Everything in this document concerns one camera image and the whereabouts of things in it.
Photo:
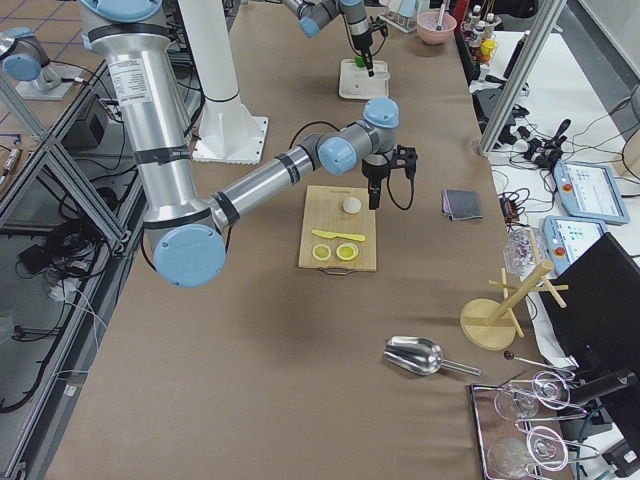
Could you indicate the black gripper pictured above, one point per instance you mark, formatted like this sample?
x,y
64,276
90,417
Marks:
x,y
374,172
361,44

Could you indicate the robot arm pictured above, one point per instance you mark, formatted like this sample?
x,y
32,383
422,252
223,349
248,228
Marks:
x,y
313,17
185,231

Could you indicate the white steamed bun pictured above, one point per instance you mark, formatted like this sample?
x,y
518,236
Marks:
x,y
351,205

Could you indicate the pink bowl with ice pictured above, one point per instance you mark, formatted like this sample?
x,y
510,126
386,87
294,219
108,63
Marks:
x,y
433,32

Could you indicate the white rectangular tray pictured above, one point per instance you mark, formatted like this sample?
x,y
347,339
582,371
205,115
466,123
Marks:
x,y
356,84

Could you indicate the yellow plastic knife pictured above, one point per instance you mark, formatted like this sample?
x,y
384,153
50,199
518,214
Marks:
x,y
338,235

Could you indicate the bamboo cutting board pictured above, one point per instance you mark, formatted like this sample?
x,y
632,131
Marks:
x,y
323,210

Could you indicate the right lemon slice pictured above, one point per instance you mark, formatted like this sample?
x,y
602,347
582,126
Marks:
x,y
347,251

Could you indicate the lemon slice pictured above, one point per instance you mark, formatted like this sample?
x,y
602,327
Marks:
x,y
321,252
347,251

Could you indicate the left lemon slice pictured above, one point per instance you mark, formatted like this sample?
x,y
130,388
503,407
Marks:
x,y
321,252

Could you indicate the grey folded cloth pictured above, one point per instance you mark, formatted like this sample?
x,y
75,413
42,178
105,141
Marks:
x,y
461,204

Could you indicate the clear plastic container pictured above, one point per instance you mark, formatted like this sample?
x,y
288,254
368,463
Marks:
x,y
523,251

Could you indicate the metal scoop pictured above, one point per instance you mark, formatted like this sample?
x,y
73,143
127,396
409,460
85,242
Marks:
x,y
422,356

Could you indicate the wooden mug tree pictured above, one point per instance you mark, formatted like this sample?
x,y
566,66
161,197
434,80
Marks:
x,y
492,325

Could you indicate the lower teach pendant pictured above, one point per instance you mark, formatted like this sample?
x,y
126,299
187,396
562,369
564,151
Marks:
x,y
567,238

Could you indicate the teach pendant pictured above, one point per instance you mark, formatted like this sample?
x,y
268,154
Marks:
x,y
589,191
567,238

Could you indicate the upper teach pendant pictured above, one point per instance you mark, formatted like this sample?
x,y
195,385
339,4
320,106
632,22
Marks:
x,y
589,191

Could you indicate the upper wine glass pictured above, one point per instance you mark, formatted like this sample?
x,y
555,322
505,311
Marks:
x,y
521,399

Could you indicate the wine glass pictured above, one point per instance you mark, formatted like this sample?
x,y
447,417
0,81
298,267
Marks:
x,y
540,453
521,399

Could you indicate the black monitor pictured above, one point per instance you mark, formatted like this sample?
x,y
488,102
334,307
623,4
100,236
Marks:
x,y
599,326

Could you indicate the lower wine glass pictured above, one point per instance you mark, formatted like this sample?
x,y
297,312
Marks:
x,y
540,453

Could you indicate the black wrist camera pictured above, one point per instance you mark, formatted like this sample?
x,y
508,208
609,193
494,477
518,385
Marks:
x,y
405,158

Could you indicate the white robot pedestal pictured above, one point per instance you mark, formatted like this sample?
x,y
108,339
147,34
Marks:
x,y
227,131

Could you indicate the aluminium frame post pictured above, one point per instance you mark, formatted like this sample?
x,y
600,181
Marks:
x,y
547,17

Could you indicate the wire glass rack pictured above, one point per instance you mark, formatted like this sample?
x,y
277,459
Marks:
x,y
490,426

